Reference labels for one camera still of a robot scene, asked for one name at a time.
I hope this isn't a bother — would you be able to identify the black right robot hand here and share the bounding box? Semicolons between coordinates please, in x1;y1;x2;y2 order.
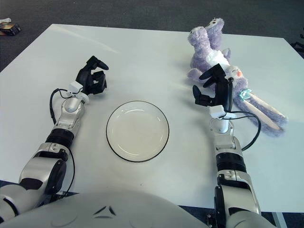
192;63;235;118

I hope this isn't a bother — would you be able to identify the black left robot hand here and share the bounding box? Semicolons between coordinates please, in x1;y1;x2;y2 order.
70;56;110;96

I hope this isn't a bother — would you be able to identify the purple plush bunny doll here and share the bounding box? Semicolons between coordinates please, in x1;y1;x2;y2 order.
187;18;289;138

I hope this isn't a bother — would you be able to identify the white plate with black rim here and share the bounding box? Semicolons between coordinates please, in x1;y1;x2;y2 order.
106;101;170;163

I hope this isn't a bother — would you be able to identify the black chair base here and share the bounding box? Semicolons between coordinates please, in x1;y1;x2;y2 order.
291;33;304;52

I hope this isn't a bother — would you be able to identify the dark cardboard box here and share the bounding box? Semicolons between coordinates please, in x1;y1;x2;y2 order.
0;22;22;36

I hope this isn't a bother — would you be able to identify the silver robot torso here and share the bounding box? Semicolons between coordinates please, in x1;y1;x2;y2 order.
4;189;214;228

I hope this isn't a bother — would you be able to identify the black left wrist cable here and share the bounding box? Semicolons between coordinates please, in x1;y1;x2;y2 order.
49;88;72;125

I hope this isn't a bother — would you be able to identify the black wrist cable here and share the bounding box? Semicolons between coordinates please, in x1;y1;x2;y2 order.
49;88;72;125
224;111;262;151

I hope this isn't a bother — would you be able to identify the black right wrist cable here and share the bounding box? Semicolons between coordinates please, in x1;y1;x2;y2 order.
224;111;262;151

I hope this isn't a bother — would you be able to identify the thin black elbow cable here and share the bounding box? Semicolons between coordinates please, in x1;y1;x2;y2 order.
60;152;76;194

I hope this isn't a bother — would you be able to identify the metal table bracket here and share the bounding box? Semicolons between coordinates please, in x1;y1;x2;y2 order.
206;212;225;228

